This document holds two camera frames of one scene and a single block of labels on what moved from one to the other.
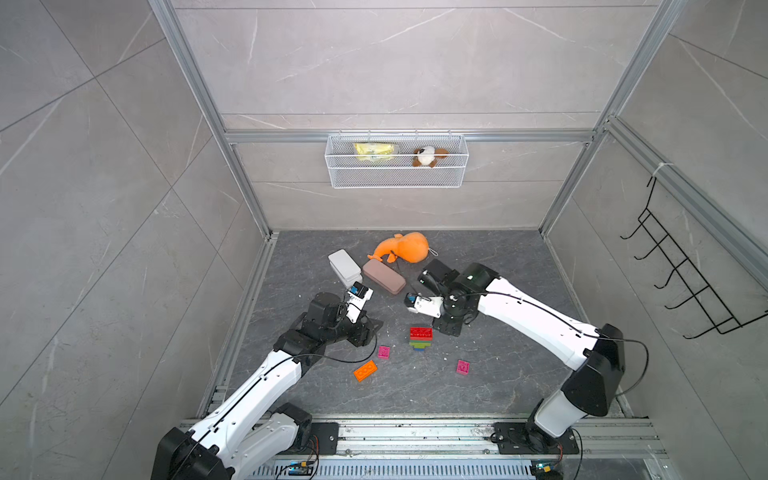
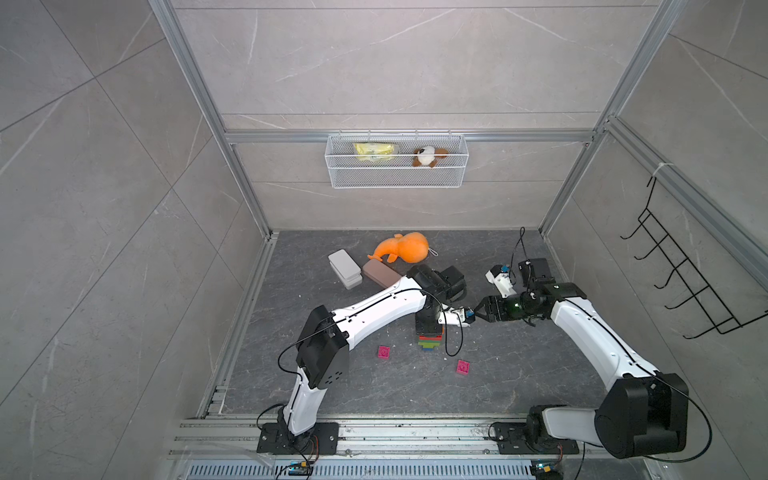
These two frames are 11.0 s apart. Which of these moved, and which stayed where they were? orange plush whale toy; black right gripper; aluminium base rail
Moved: black right gripper
Stayed: orange plush whale toy; aluminium base rail
